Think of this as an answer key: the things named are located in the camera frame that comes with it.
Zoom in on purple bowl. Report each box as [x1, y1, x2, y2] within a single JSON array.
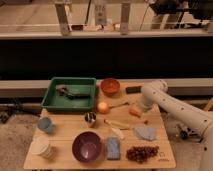
[[72, 131, 102, 163]]

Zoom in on dark tool in tray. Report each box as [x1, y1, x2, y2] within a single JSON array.
[[55, 85, 90, 100]]

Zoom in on white stacked cups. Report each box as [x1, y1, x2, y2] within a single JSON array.
[[31, 137, 52, 158]]

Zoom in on blue sponge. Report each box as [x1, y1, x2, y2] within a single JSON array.
[[106, 137, 120, 160]]

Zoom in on red bowl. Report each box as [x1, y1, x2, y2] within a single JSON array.
[[100, 78, 120, 96]]

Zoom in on blue ceramic cup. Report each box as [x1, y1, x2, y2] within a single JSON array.
[[37, 117, 53, 134]]

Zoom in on small metal cup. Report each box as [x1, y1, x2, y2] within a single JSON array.
[[84, 112, 96, 127]]

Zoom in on bunch of dark grapes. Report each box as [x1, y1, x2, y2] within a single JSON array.
[[126, 146, 159, 163]]

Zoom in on black rectangular block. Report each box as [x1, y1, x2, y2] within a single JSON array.
[[125, 86, 141, 94]]

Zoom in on green plastic tray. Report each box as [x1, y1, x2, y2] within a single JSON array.
[[42, 77, 96, 113]]

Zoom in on grey blue cloth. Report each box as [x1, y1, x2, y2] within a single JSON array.
[[134, 127, 156, 141]]

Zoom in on white spatula utensil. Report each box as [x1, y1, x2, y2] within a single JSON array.
[[111, 127, 125, 140]]

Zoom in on metal spoon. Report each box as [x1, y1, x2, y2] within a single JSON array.
[[109, 102, 130, 109]]

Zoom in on black wheeled stand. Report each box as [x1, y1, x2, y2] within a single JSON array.
[[177, 124, 202, 143]]

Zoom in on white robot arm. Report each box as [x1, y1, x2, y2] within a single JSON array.
[[140, 80, 213, 171]]

